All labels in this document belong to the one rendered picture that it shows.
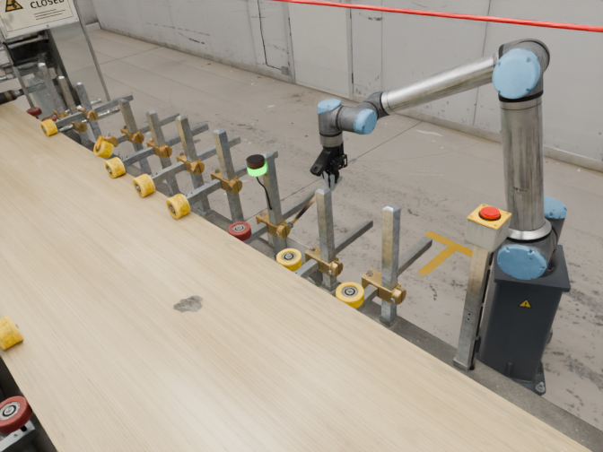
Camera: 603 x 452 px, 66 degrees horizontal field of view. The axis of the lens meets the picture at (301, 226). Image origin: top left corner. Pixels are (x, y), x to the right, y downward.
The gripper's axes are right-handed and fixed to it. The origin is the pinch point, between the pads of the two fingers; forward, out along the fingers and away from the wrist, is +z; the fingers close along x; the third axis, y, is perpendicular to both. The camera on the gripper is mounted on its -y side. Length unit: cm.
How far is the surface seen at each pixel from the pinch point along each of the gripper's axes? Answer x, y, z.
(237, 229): -0.2, -48.4, -8.0
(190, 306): -19, -81, -9
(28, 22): 222, -24, -51
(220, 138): 19, -35, -32
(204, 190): 23, -44, -13
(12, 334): 6, -120, -13
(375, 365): -71, -63, -7
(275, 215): -5.8, -35.5, -8.8
